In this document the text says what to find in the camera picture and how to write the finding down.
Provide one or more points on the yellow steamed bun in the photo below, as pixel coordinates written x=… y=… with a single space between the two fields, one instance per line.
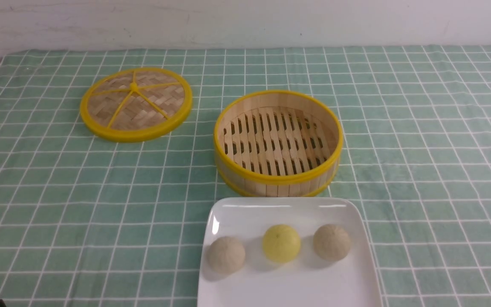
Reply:
x=281 y=244

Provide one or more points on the white steamed bun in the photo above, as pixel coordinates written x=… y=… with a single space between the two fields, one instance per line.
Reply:
x=331 y=242
x=226 y=255

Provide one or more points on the white square plate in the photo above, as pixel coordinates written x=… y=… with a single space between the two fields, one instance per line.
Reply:
x=307 y=281

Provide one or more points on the yellow bamboo steamer basket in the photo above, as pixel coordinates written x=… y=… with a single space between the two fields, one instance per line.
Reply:
x=277 y=143

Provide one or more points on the yellow bamboo steamer lid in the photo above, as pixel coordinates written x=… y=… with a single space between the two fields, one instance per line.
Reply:
x=136 y=105

